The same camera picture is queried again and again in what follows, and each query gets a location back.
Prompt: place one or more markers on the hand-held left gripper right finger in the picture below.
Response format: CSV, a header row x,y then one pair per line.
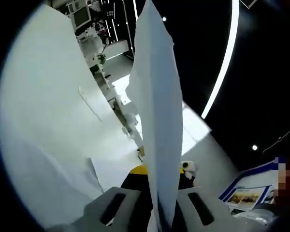
x,y
222,215

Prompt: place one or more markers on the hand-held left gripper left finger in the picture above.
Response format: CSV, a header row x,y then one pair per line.
x,y
93,213

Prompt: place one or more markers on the white mesh office chair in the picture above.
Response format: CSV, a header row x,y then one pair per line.
x,y
82,15

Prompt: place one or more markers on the potted green plant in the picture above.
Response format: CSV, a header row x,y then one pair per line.
x,y
101,58

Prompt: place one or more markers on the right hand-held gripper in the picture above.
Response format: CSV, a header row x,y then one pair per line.
x,y
192,168

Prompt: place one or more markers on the white table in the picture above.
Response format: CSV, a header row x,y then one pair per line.
x,y
50,84

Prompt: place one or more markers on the white printing paper sheet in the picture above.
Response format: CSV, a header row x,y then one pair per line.
x,y
70,183

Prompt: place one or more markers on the brown cardboard box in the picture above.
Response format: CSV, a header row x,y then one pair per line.
x,y
141,152

